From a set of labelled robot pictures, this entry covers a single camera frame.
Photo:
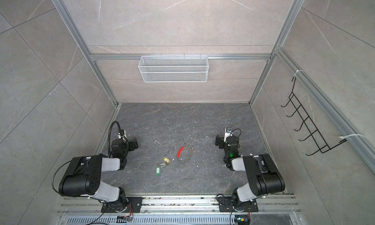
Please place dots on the black wire hook rack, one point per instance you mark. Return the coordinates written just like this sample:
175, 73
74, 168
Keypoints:
308, 124

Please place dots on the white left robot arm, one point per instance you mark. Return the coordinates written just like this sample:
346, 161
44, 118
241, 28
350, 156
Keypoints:
83, 177

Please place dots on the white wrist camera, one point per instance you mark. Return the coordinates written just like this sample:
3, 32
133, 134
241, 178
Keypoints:
122, 135
228, 131

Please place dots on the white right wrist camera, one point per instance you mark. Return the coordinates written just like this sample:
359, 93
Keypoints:
228, 131

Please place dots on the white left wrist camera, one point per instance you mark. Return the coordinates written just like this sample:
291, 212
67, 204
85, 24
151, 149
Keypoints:
122, 135

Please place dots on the aluminium frame profiles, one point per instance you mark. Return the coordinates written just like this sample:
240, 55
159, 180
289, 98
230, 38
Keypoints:
363, 148

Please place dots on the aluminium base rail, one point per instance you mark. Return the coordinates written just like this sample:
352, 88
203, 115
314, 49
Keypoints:
278, 209

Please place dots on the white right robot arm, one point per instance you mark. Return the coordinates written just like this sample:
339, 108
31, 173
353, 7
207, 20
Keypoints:
262, 174

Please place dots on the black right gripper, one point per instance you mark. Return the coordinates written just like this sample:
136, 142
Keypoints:
220, 140

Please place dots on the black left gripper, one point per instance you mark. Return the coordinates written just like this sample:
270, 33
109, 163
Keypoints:
132, 147

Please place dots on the white wire mesh basket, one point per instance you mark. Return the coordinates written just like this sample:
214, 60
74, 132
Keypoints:
169, 69

